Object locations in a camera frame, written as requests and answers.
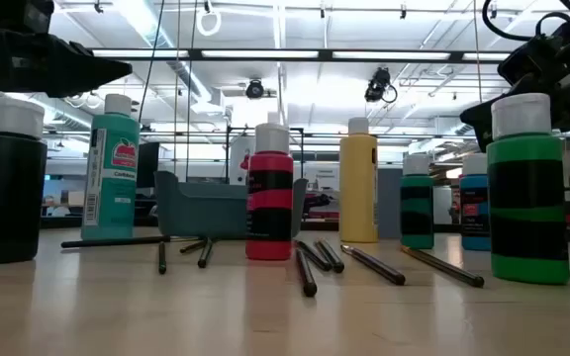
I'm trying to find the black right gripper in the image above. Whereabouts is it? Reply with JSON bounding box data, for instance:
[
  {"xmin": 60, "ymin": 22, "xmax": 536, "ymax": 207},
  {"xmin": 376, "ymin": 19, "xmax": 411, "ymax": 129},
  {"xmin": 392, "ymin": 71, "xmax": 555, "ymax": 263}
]
[{"xmin": 460, "ymin": 73, "xmax": 570, "ymax": 152}]

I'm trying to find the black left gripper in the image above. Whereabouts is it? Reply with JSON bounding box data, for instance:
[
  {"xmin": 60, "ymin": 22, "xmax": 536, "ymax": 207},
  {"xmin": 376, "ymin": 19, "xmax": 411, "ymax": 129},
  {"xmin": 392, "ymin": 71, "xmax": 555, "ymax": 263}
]
[{"xmin": 0, "ymin": 28, "xmax": 134, "ymax": 99}]

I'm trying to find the small light blue paint bottle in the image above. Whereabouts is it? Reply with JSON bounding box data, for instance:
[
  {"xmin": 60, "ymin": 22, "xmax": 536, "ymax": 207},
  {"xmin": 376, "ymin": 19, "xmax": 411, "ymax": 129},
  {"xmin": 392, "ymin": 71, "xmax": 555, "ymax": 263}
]
[{"xmin": 459, "ymin": 152, "xmax": 493, "ymax": 252}]

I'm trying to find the small sea green paint bottle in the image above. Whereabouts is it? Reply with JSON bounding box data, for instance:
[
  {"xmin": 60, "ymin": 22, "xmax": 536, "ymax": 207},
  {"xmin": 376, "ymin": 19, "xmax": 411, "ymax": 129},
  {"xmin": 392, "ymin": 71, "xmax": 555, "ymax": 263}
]
[{"xmin": 400, "ymin": 153, "xmax": 435, "ymax": 250}]

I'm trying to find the large teal paint bottle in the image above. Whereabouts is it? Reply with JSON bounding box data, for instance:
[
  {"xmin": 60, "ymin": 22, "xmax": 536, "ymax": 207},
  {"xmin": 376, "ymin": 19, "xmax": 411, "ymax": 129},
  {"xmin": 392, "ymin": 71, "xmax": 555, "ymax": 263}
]
[{"xmin": 80, "ymin": 93, "xmax": 142, "ymax": 241}]

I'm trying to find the large yellow paint bottle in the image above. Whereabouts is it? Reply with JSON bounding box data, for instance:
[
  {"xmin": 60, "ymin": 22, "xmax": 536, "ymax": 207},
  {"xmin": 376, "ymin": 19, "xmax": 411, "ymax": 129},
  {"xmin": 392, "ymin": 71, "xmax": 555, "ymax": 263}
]
[{"xmin": 338, "ymin": 117, "xmax": 379, "ymax": 244}]

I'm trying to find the small black paint bottle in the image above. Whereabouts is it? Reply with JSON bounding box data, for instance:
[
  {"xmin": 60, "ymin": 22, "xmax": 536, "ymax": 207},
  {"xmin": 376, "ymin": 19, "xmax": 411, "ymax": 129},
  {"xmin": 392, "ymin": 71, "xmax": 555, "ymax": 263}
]
[{"xmin": 0, "ymin": 96, "xmax": 48, "ymax": 265}]

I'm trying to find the grey-blue plastic caddy tray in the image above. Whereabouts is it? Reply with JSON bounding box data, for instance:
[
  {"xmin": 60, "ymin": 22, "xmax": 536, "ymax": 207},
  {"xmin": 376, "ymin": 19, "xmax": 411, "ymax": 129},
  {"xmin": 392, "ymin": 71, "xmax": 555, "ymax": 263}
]
[{"xmin": 153, "ymin": 170, "xmax": 309, "ymax": 240}]

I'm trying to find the small red paint bottle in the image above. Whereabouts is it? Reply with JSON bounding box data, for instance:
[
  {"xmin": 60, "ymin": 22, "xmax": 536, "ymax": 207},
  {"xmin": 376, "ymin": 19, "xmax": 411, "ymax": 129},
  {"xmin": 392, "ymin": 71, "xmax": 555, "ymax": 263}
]
[{"xmin": 244, "ymin": 122, "xmax": 295, "ymax": 262}]

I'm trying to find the black computer monitor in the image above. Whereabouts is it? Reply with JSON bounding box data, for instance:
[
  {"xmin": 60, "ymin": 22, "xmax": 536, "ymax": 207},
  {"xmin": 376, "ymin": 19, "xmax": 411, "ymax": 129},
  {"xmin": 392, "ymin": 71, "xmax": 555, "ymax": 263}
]
[{"xmin": 136, "ymin": 141, "xmax": 160, "ymax": 189}]

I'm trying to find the black and red machine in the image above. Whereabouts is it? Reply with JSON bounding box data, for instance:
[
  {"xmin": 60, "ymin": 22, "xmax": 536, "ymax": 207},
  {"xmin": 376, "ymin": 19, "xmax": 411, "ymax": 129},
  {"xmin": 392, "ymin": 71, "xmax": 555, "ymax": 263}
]
[{"xmin": 304, "ymin": 192, "xmax": 338, "ymax": 219}]

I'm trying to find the black hanging cable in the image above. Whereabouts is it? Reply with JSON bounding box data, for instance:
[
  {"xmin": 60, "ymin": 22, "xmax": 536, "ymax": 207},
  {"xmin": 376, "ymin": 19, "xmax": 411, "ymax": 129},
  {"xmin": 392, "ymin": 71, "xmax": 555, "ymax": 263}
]
[{"xmin": 138, "ymin": 0, "xmax": 166, "ymax": 124}]

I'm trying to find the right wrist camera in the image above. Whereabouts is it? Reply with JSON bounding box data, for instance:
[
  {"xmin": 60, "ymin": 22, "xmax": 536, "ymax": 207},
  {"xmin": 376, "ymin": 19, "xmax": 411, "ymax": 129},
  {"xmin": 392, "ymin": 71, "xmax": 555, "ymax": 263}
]
[{"xmin": 496, "ymin": 33, "xmax": 570, "ymax": 86}]

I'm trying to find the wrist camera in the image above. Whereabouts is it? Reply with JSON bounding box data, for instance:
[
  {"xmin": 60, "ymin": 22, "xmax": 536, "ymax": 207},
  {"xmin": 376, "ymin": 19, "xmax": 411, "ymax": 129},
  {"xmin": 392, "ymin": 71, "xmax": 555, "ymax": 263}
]
[
  {"xmin": 496, "ymin": 33, "xmax": 570, "ymax": 86},
  {"xmin": 0, "ymin": 0, "xmax": 55, "ymax": 32}
]

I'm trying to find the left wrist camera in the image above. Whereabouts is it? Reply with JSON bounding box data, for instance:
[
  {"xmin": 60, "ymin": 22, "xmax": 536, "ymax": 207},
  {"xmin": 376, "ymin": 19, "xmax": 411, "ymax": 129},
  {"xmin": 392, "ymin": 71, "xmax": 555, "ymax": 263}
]
[{"xmin": 0, "ymin": 0, "xmax": 55, "ymax": 32}]

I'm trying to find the black camera with cable loop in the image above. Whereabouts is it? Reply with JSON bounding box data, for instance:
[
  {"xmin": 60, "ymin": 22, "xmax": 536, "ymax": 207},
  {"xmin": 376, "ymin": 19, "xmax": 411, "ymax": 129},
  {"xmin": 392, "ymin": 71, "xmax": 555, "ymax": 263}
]
[{"xmin": 363, "ymin": 67, "xmax": 399, "ymax": 104}]

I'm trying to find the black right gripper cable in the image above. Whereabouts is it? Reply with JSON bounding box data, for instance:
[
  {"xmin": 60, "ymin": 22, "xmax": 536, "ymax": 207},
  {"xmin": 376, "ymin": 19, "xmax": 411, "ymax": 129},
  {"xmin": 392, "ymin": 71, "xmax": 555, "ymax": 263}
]
[{"xmin": 481, "ymin": 0, "xmax": 570, "ymax": 44}]

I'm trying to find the thin dark hanging cord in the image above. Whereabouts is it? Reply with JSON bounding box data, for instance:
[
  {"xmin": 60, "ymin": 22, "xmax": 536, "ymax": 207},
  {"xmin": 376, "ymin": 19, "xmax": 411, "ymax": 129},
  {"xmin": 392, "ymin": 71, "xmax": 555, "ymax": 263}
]
[{"xmin": 184, "ymin": 0, "xmax": 200, "ymax": 182}]

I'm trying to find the white hanging ring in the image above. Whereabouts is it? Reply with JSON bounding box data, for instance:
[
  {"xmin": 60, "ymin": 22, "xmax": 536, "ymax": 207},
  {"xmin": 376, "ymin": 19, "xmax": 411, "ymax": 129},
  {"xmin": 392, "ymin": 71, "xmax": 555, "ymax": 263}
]
[{"xmin": 195, "ymin": 8, "xmax": 223, "ymax": 38}]

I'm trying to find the white wall sign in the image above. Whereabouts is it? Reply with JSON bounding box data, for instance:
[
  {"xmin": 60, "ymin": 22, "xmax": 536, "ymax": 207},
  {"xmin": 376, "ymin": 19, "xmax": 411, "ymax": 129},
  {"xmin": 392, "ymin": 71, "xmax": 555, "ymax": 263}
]
[{"xmin": 314, "ymin": 167, "xmax": 340, "ymax": 192}]

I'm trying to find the black frame beam with lights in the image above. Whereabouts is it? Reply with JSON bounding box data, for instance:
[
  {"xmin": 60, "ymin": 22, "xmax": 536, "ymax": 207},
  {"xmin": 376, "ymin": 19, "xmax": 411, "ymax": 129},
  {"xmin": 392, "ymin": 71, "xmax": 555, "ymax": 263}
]
[{"xmin": 86, "ymin": 46, "xmax": 514, "ymax": 64}]

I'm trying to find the round black overhead camera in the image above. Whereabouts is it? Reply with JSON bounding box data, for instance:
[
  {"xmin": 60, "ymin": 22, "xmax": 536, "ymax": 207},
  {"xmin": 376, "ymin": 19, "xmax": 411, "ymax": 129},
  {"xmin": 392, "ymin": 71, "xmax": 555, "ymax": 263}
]
[{"xmin": 244, "ymin": 78, "xmax": 265, "ymax": 100}]

